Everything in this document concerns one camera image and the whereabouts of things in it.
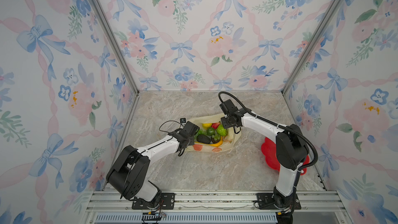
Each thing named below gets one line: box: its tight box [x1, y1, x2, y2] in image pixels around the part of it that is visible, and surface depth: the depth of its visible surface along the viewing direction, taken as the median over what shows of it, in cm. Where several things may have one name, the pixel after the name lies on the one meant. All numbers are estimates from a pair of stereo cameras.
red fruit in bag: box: [210, 122, 221, 130], surface depth 99 cm
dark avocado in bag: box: [196, 134, 211, 144], surface depth 94 cm
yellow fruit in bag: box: [202, 122, 213, 130], surface depth 98 cm
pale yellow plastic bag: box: [186, 112, 243, 153], surface depth 88 cm
